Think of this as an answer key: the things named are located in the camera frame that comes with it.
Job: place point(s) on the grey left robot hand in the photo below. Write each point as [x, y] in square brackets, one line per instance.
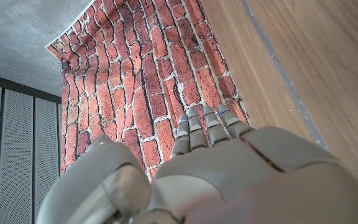
[244, 180]

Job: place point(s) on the grey perforated wall panels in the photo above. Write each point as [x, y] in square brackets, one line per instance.
[14, 140]

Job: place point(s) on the grey tape table outline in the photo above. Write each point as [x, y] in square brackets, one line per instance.
[286, 81]

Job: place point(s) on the red brick printed backdrop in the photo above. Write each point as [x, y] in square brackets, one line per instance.
[135, 68]

